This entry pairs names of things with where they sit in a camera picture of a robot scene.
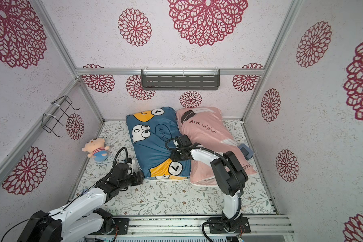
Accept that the blue cartoon pillow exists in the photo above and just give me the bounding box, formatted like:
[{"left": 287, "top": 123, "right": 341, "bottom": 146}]
[{"left": 126, "top": 107, "right": 191, "bottom": 180}]

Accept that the grey slotted wall shelf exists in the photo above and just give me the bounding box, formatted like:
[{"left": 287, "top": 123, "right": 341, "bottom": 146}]
[{"left": 141, "top": 69, "right": 220, "bottom": 91}]

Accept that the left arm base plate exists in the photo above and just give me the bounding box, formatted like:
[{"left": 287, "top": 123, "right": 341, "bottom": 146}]
[{"left": 110, "top": 218, "right": 130, "bottom": 236}]

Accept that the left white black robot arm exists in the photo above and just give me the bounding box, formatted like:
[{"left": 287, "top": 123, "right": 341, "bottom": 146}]
[{"left": 18, "top": 163, "right": 145, "bottom": 242}]

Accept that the blue grey small box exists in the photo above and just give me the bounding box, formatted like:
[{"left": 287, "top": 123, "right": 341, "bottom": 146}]
[{"left": 238, "top": 144, "right": 254, "bottom": 160}]

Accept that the pink plush bear toy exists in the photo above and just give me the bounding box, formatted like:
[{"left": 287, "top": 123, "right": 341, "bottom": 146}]
[{"left": 82, "top": 138, "right": 110, "bottom": 162}]

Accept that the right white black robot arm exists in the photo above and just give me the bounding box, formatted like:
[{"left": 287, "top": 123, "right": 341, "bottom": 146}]
[{"left": 165, "top": 135, "right": 251, "bottom": 237}]

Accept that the black wire wall rack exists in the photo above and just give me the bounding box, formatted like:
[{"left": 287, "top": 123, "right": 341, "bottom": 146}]
[{"left": 40, "top": 95, "right": 80, "bottom": 138}]

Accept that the pink good night pillow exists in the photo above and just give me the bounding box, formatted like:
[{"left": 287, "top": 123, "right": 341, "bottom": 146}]
[{"left": 176, "top": 107, "right": 257, "bottom": 187}]

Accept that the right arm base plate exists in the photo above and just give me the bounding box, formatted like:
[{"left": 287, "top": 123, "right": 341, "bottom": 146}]
[{"left": 208, "top": 216, "right": 251, "bottom": 234}]

